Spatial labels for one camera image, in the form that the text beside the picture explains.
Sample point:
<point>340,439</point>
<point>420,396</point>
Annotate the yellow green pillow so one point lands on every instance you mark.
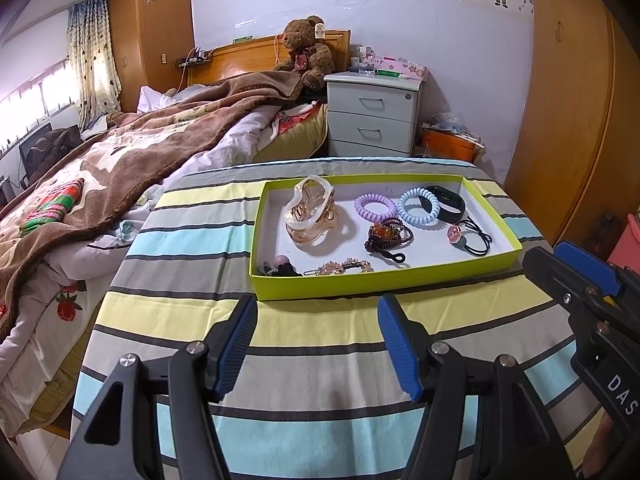
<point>295,137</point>

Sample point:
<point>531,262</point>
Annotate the striped tablecloth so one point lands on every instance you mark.
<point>325,320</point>

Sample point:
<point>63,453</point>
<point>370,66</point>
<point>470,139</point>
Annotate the black wrist band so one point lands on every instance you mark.
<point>452,205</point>

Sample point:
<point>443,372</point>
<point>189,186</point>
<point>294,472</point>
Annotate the window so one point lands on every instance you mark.
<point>35,105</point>

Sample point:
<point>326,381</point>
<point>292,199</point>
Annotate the translucent beige hair claw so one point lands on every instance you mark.
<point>310,230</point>

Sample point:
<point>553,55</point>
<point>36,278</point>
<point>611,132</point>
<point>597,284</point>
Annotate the red green plaid cloth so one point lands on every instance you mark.
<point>50,205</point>

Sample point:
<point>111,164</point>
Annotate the wooden corner cabinet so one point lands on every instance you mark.
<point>150,35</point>

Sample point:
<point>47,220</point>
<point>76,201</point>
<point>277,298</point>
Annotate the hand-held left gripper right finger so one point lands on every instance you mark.
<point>400,350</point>

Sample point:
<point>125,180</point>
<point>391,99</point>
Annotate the spotted curtain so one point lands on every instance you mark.
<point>92,60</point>

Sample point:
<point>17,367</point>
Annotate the grey drawer nightstand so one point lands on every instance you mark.
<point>370,120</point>

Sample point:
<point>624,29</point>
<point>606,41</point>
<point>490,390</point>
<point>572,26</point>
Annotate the wooden bed headboard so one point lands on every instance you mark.
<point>235,60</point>

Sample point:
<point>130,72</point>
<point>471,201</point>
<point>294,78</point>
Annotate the power strip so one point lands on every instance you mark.
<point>192,60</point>

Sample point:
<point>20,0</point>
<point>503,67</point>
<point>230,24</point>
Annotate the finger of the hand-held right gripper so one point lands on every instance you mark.
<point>550,270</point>
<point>590,262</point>

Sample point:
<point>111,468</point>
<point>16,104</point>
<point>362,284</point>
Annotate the green cardboard tray box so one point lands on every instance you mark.
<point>350,246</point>

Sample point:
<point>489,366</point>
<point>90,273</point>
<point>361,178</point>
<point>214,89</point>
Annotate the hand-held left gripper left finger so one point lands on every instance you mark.
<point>235,350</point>

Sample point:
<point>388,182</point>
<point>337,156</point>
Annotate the dark cloth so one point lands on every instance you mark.
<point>50,150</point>

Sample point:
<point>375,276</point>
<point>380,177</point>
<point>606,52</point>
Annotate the white floral quilt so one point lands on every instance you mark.
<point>30,360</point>

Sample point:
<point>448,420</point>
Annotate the person's right hand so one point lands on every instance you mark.
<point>605,445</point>

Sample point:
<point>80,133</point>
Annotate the dark brown object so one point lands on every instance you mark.
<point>607,235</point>

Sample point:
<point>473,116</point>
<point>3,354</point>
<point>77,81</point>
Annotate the pink floral box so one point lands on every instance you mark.
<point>405,67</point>

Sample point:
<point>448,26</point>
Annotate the brown teddy bear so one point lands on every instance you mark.
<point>305,40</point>

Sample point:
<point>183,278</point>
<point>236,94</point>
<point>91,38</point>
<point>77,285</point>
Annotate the orange storage box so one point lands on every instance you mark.
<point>445,146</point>

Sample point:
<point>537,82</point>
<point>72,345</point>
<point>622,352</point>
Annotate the large wooden wardrobe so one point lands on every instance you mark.
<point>565,110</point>

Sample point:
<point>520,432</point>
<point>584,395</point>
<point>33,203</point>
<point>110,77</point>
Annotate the brown fleece blanket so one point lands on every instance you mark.
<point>125,160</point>

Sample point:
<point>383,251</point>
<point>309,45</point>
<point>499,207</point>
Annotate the rhinestone hair clip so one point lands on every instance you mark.
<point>340,266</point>

